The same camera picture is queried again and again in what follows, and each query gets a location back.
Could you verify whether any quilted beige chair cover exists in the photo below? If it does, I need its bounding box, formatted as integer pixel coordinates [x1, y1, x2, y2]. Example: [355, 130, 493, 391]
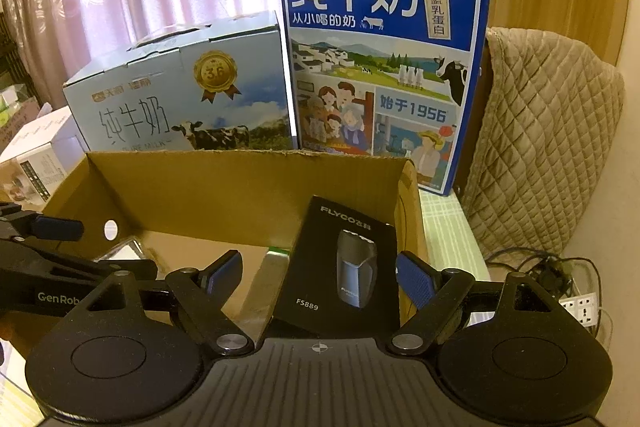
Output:
[461, 27, 625, 254]

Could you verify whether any black shaver box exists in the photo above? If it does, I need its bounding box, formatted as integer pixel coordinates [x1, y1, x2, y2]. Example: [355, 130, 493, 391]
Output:
[268, 196, 399, 339]

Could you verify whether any light blue milk carton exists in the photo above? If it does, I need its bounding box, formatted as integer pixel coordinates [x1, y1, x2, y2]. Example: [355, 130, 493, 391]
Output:
[63, 12, 294, 152]

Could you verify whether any brown cardboard box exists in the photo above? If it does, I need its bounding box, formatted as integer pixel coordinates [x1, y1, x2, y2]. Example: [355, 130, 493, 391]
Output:
[43, 150, 427, 325]

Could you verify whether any dark blue milk carton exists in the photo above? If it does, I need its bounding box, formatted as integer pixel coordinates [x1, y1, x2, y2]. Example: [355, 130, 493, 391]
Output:
[282, 0, 489, 195]

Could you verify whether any cardboard boxes pile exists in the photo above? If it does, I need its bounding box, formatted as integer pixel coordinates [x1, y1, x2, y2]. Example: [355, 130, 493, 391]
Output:
[0, 11, 42, 148]

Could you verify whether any clear plastic bag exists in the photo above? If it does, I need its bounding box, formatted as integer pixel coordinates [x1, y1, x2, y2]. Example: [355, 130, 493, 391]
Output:
[235, 248, 291, 345]

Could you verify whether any checkered bed sheet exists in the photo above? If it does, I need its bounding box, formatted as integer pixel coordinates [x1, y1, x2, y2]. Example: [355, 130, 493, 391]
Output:
[420, 190, 490, 282]

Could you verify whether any white power strip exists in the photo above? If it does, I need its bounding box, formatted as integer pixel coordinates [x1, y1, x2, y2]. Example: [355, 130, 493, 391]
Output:
[559, 293, 599, 327]

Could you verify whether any white beige product box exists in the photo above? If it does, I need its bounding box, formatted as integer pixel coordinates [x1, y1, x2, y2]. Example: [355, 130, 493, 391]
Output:
[1, 106, 88, 209]

